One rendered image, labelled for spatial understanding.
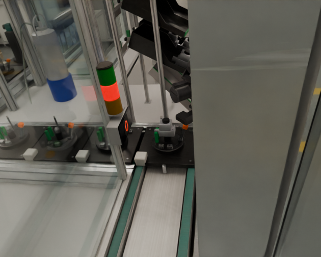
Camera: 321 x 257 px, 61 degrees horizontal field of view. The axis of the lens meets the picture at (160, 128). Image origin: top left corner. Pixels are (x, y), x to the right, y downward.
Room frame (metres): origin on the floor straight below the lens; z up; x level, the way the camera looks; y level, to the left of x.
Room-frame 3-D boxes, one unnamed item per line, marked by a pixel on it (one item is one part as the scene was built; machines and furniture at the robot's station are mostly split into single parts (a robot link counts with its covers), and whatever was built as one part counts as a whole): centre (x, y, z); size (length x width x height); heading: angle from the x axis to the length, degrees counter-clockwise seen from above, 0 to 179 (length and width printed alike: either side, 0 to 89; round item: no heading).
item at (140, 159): (0.82, 0.09, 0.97); 0.05 x 0.05 x 0.04; 76
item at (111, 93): (0.74, 0.13, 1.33); 0.05 x 0.05 x 0.05
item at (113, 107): (0.74, 0.13, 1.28); 0.05 x 0.05 x 0.05
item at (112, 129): (0.74, 0.13, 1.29); 0.12 x 0.05 x 0.25; 166
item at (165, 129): (0.90, -0.02, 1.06); 0.08 x 0.04 x 0.07; 76
